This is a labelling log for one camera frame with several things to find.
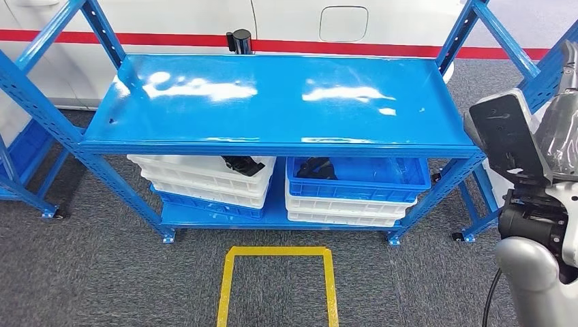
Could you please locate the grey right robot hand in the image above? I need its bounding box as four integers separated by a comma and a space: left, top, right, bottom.
534, 40, 578, 181

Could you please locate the black part in crate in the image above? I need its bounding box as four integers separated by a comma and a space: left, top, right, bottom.
295, 157, 339, 181

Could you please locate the blue metal shelf rack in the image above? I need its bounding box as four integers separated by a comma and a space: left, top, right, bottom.
0, 0, 543, 247

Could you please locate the black part in tray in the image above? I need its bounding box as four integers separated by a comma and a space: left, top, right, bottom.
221, 156, 267, 178

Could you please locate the blue rack holding white bins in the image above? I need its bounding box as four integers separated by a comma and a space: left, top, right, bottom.
451, 18, 578, 245

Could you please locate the blue plastic crate flat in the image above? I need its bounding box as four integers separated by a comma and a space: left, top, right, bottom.
151, 185, 267, 221

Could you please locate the white car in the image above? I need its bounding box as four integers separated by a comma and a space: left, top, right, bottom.
0, 0, 466, 112

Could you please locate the small blue metal rack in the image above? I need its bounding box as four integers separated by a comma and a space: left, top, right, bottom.
0, 118, 72, 220

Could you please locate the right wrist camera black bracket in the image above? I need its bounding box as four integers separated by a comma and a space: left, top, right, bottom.
463, 89, 554, 186

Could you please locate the black hanging arm cable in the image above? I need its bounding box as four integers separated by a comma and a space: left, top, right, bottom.
481, 268, 504, 327

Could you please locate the black stanchion post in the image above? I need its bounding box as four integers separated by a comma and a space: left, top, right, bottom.
226, 29, 253, 55

